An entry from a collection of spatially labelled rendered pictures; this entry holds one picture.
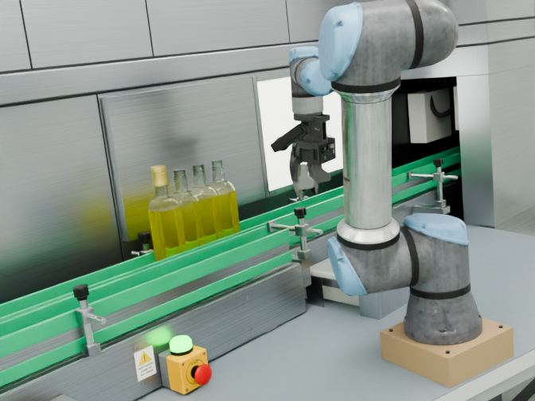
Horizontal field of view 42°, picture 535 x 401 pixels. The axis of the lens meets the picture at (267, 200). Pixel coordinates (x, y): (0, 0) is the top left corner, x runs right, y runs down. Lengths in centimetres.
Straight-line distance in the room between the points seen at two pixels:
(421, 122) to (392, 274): 132
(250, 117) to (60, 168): 57
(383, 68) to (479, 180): 125
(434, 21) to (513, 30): 129
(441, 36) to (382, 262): 41
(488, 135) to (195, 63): 99
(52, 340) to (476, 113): 151
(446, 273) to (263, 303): 46
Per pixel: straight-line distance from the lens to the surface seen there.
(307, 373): 141
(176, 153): 173
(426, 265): 130
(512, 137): 242
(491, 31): 229
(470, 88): 230
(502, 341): 142
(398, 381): 136
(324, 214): 190
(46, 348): 130
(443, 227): 130
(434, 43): 115
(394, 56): 113
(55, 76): 156
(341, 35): 110
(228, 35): 190
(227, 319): 151
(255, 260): 158
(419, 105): 254
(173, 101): 172
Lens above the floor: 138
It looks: 12 degrees down
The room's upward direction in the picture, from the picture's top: 6 degrees counter-clockwise
